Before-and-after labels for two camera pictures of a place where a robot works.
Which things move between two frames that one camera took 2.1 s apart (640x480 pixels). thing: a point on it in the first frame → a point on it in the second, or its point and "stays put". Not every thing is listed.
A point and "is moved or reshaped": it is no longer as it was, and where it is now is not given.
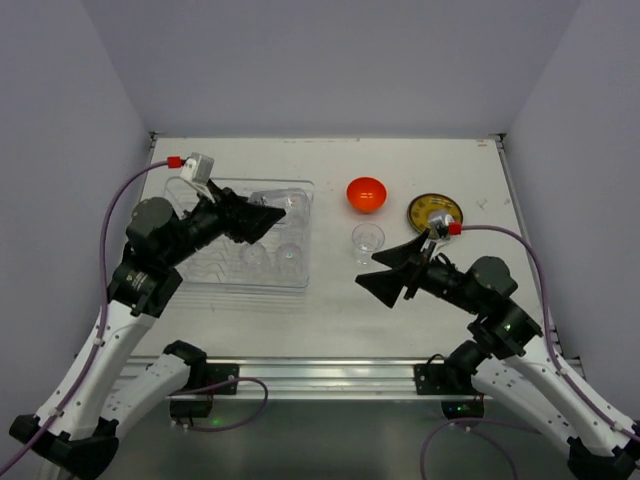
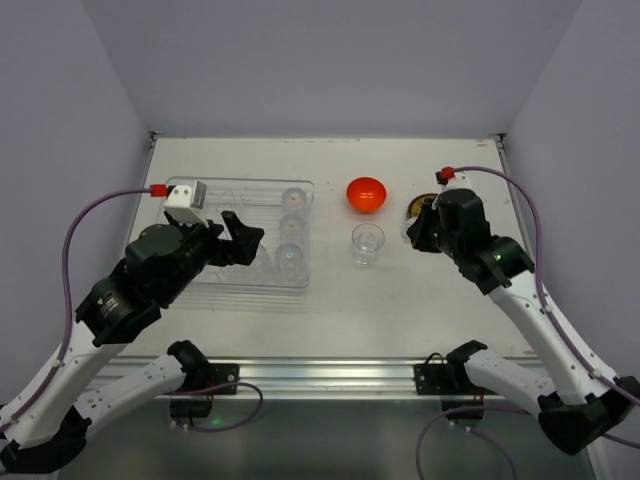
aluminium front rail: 340,378 stays put
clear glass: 367,240 stays put
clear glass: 294,202 is moved or reshaped
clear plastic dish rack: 278,258 stays put
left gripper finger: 252,220 → 245,240
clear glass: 290,260 stays put
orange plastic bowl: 366,194 stays put
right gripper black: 416,270 → 423,230
